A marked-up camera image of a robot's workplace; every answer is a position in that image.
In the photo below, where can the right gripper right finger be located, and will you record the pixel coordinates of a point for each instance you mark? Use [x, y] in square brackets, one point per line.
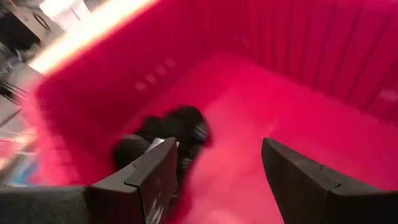
[311, 193]

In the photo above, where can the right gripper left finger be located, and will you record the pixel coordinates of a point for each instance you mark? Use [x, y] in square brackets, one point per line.
[130, 196]

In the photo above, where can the black garment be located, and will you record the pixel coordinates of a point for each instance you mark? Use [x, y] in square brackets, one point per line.
[174, 127]

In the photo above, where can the red plastic bin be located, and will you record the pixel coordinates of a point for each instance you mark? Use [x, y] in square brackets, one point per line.
[264, 77]

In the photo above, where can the large light wooden table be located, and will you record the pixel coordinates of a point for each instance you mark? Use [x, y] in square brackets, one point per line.
[87, 34]

